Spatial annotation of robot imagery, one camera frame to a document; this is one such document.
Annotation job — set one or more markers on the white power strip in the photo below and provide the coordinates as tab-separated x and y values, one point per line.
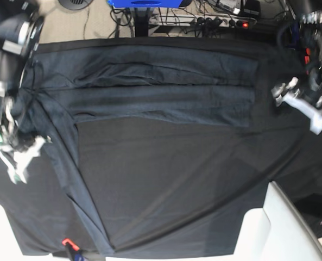
187	20

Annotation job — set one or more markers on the blue plastic box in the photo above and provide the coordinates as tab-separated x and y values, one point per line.
145	3

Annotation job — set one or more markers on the red black clamp right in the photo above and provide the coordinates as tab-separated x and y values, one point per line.
307	58

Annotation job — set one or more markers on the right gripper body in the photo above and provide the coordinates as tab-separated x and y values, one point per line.
10	141

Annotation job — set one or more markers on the black table leg stand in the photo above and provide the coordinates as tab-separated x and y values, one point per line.
141	17

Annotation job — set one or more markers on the white chair right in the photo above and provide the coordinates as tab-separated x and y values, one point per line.
276	231

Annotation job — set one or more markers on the red blue clamp bottom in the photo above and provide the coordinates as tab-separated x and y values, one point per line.
73	251

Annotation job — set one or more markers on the grey round floor base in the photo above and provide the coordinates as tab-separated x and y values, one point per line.
75	5

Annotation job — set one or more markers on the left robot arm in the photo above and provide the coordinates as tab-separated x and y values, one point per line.
309	16

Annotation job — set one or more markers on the blue clamp handle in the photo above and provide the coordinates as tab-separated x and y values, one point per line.
294	33

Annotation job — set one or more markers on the white chair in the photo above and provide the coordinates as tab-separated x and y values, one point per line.
276	231
9	248

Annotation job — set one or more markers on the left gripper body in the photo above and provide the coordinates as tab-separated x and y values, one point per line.
311	88

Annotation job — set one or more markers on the dark grey T-shirt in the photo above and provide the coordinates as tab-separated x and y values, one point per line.
149	146

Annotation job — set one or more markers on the white chair left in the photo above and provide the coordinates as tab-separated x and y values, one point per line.
9	248

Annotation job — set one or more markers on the black table cloth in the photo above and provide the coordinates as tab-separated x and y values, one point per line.
288	152

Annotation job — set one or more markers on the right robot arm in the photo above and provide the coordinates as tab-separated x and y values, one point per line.
20	27

